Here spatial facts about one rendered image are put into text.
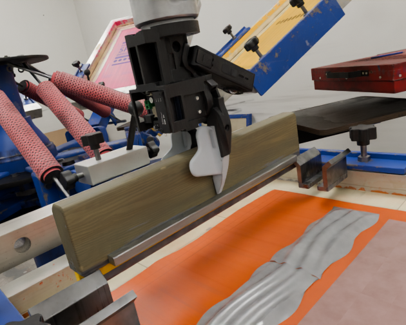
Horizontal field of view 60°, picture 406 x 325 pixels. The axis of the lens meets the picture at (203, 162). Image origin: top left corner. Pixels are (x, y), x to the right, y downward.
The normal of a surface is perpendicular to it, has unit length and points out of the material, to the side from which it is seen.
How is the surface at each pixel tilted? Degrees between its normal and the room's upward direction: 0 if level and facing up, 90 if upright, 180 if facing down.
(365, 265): 0
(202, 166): 85
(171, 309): 0
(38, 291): 90
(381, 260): 0
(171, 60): 90
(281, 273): 32
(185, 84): 90
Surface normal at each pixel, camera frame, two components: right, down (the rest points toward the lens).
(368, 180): -0.70, 0.31
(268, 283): 0.15, -0.73
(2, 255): 0.69, 0.07
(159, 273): -0.18, -0.95
